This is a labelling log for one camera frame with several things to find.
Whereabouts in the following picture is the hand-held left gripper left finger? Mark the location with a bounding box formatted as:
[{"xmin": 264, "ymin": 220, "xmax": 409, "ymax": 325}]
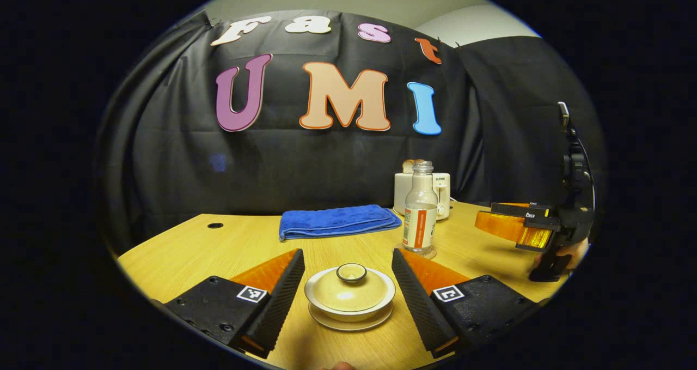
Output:
[{"xmin": 163, "ymin": 248, "xmax": 305, "ymax": 360}]

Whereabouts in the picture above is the clear plastic water bottle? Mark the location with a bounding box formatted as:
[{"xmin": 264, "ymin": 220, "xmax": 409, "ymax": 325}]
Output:
[{"xmin": 402, "ymin": 161, "xmax": 439, "ymax": 256}]

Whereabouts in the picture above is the white toaster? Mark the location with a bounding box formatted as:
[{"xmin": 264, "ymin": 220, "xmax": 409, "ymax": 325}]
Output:
[{"xmin": 394, "ymin": 172, "xmax": 451, "ymax": 221}]

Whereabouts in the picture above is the cream ceramic saucer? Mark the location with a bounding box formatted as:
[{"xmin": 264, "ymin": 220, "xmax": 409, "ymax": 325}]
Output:
[{"xmin": 309, "ymin": 302, "xmax": 394, "ymax": 332}]

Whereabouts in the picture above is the cream ceramic teacup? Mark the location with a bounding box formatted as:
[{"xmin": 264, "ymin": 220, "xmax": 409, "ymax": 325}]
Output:
[{"xmin": 304, "ymin": 268, "xmax": 396, "ymax": 323}]

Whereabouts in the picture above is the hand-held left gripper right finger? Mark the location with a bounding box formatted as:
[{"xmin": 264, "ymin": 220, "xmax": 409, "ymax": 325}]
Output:
[{"xmin": 391, "ymin": 248, "xmax": 548, "ymax": 360}]

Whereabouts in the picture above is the folded blue towel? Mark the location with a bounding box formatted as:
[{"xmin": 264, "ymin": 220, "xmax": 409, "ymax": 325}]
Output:
[{"xmin": 279, "ymin": 204, "xmax": 402, "ymax": 242}]

